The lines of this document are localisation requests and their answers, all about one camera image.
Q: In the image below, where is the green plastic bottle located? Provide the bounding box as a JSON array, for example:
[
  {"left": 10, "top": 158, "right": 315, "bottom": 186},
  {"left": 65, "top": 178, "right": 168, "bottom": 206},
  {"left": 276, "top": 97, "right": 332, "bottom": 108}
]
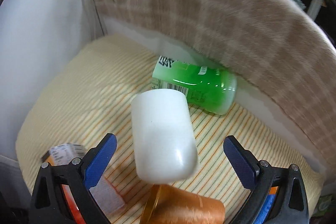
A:
[{"left": 152, "top": 56, "right": 237, "bottom": 115}]

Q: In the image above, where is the blue label water bottle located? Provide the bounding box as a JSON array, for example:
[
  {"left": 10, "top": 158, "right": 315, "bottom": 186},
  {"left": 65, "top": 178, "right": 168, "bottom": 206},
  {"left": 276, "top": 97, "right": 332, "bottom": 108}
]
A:
[{"left": 253, "top": 186, "right": 278, "bottom": 224}]

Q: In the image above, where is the beige plaid blanket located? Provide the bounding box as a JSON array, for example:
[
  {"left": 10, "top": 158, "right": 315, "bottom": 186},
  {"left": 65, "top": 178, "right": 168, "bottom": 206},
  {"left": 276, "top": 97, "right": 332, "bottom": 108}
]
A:
[{"left": 94, "top": 0, "right": 335, "bottom": 168}]

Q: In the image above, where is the white ceramic cup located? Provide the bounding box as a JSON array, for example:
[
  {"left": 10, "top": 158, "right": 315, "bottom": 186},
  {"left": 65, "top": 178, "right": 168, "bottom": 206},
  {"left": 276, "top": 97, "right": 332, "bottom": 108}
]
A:
[{"left": 131, "top": 89, "right": 199, "bottom": 184}]

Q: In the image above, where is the large copper metal cup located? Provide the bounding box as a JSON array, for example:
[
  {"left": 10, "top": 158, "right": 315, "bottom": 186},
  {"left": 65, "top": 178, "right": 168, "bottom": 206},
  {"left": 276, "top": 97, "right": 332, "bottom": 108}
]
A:
[{"left": 140, "top": 185, "right": 225, "bottom": 223}]

